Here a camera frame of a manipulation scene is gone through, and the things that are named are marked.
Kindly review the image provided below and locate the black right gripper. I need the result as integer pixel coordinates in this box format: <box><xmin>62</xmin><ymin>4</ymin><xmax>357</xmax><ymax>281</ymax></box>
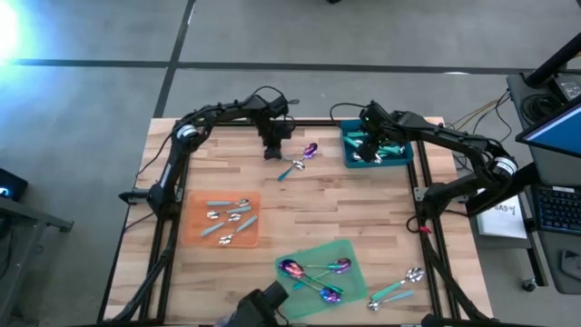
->
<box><xmin>358</xmin><ymin>102</ymin><xmax>395</xmax><ymax>160</ymax></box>

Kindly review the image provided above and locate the white paper sheet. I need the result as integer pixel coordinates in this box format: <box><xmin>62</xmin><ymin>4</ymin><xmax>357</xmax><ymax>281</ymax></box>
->
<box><xmin>473</xmin><ymin>183</ymin><xmax>528</xmax><ymax>241</ymax></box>

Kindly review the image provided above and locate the black device with blue light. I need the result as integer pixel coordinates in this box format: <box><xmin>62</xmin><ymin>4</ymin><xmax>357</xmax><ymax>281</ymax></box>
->
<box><xmin>0</xmin><ymin>166</ymin><xmax>29</xmax><ymax>202</ymax></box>

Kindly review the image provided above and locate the orange plastic tray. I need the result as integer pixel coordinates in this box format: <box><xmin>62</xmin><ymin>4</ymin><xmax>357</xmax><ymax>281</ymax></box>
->
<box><xmin>180</xmin><ymin>189</ymin><xmax>263</xmax><ymax>249</ymax></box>

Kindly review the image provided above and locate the black round pole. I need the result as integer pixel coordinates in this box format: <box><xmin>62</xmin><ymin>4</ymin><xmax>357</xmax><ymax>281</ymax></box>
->
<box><xmin>525</xmin><ymin>32</ymin><xmax>581</xmax><ymax>88</ymax></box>

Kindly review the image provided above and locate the coiled black cable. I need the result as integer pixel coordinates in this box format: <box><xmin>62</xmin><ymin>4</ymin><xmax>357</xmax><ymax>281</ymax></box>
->
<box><xmin>519</xmin><ymin>92</ymin><xmax>554</xmax><ymax>123</ymax></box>

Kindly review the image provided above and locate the black blocky object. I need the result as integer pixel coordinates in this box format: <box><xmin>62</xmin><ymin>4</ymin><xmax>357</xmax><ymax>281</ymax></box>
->
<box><xmin>217</xmin><ymin>280</ymin><xmax>291</xmax><ymax>327</ymax></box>

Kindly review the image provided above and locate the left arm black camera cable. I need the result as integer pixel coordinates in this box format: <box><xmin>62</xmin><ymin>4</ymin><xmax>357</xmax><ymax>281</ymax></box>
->
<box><xmin>251</xmin><ymin>84</ymin><xmax>300</xmax><ymax>106</ymax></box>

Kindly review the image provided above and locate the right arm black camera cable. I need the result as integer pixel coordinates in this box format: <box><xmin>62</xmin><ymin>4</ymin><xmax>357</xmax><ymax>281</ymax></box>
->
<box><xmin>329</xmin><ymin>102</ymin><xmax>364</xmax><ymax>124</ymax></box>

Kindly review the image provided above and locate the black monitor stand bar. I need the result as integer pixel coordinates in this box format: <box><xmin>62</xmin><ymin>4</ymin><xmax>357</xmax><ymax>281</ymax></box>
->
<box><xmin>466</xmin><ymin>162</ymin><xmax>541</xmax><ymax>218</ymax></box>

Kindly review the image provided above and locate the computer monitor with blue screen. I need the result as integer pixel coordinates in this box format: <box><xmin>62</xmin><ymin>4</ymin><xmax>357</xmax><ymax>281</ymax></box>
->
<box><xmin>515</xmin><ymin>96</ymin><xmax>581</xmax><ymax>159</ymax></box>

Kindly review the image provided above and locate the dark blue plastic bin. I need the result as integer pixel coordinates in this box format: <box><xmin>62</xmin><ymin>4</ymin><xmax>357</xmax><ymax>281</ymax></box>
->
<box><xmin>339</xmin><ymin>116</ymin><xmax>415</xmax><ymax>170</ymax></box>

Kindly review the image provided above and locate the black metal stand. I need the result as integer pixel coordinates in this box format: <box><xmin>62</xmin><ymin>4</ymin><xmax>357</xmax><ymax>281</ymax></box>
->
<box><xmin>0</xmin><ymin>195</ymin><xmax>75</xmax><ymax>327</ymax></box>

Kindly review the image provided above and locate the grey desk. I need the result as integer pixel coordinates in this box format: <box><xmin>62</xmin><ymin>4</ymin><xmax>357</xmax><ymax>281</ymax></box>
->
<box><xmin>506</xmin><ymin>71</ymin><xmax>581</xmax><ymax>295</ymax></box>

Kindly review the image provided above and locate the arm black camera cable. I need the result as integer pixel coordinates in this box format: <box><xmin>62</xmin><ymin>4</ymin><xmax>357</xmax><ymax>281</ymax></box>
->
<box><xmin>251</xmin><ymin>84</ymin><xmax>300</xmax><ymax>106</ymax></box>
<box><xmin>329</xmin><ymin>102</ymin><xmax>364</xmax><ymax>124</ymax></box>

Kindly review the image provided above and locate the dark grey computer mouse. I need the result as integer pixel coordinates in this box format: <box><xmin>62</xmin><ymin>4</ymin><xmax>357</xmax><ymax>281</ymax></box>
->
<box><xmin>559</xmin><ymin>248</ymin><xmax>581</xmax><ymax>282</ymax></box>

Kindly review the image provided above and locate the black metal table frame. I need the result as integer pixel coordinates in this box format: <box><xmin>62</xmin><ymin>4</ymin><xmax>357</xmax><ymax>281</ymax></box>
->
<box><xmin>97</xmin><ymin>107</ymin><xmax>496</xmax><ymax>327</ymax></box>

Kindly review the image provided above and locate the yellow orange cable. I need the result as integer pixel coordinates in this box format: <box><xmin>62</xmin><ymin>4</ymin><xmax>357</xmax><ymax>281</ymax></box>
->
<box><xmin>447</xmin><ymin>97</ymin><xmax>512</xmax><ymax>137</ymax></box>

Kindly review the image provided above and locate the black computer keyboard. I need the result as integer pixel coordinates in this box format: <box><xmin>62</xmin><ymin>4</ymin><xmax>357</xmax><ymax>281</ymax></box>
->
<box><xmin>534</xmin><ymin>183</ymin><xmax>581</xmax><ymax>236</ymax></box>

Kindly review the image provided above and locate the translucent green plastic tray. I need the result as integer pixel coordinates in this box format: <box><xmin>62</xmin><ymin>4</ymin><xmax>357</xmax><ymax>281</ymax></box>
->
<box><xmin>274</xmin><ymin>238</ymin><xmax>369</xmax><ymax>322</ymax></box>

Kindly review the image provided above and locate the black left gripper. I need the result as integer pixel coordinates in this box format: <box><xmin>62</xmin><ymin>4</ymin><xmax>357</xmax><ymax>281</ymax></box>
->
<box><xmin>261</xmin><ymin>116</ymin><xmax>295</xmax><ymax>161</ymax></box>

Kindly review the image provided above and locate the thin black cable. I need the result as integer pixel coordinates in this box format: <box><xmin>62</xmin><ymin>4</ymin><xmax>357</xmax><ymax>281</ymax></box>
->
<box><xmin>471</xmin><ymin>93</ymin><xmax>514</xmax><ymax>154</ymax></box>

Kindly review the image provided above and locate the black power adapter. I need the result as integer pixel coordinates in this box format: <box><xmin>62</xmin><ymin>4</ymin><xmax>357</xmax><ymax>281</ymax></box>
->
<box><xmin>554</xmin><ymin>74</ymin><xmax>581</xmax><ymax>102</ymax></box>

